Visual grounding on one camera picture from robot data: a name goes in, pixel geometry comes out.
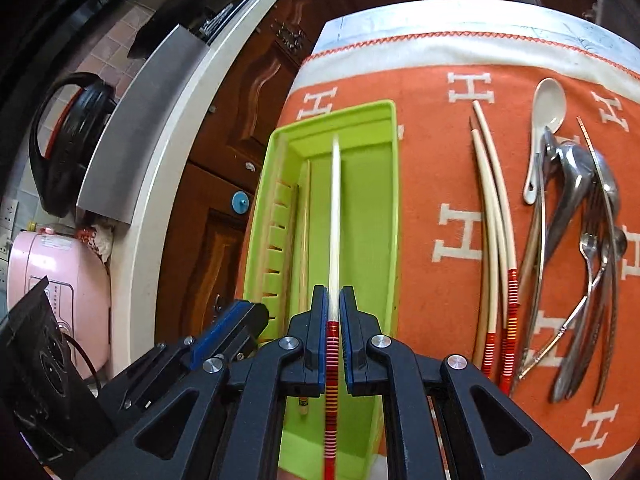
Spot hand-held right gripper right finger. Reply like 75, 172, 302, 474
339, 285, 591, 480

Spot green plastic utensil tray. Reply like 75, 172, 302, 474
235, 100, 401, 480

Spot pale blue printed tablecloth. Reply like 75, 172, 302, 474
320, 0, 640, 61

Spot cream and red chopsticks bundle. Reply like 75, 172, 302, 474
472, 100, 521, 393

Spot small metal spoon gold handle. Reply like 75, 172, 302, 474
515, 127, 560, 361

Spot cream chopstick red striped end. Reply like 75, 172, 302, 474
322, 135, 344, 480
470, 130, 493, 363
469, 116, 506, 378

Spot brown wooden cabinet doors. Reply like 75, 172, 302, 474
155, 0, 521, 326

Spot white ceramic spoon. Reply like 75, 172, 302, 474
522, 77, 568, 206

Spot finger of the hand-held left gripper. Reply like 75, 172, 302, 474
101, 299, 273, 412

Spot white counter edge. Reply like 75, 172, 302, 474
107, 0, 306, 381

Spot pink kitchen appliance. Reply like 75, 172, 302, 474
6, 230, 113, 386

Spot orange printed blanket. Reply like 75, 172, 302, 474
235, 25, 640, 480

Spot stainless steel panel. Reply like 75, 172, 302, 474
75, 25, 211, 226

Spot light wooden chopstick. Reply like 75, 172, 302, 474
297, 159, 313, 417

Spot large metal spoon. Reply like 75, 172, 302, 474
537, 142, 596, 281

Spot black round cooker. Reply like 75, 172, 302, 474
27, 72, 118, 218

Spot silver metal fork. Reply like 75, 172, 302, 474
550, 185, 608, 403

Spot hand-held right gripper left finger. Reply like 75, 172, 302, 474
75, 285, 332, 480

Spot slim-handled metal fork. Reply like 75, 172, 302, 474
517, 232, 602, 381

